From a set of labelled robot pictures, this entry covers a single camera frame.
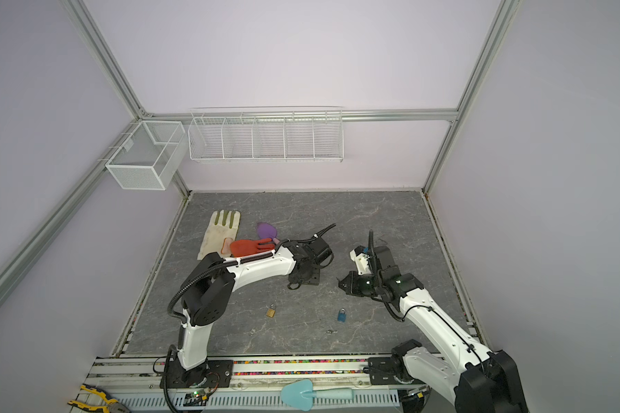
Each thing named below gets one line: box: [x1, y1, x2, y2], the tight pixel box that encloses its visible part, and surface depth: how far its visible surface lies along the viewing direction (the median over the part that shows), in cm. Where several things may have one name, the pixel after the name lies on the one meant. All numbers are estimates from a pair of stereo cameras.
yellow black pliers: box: [67, 383, 120, 413], surface depth 71 cm
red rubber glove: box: [229, 238, 277, 257], surface depth 103 cm
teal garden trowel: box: [280, 378, 354, 413], surface depth 72 cm
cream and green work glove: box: [197, 209, 242, 261], surface depth 109 cm
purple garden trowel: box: [256, 221, 280, 246], surface depth 110 cm
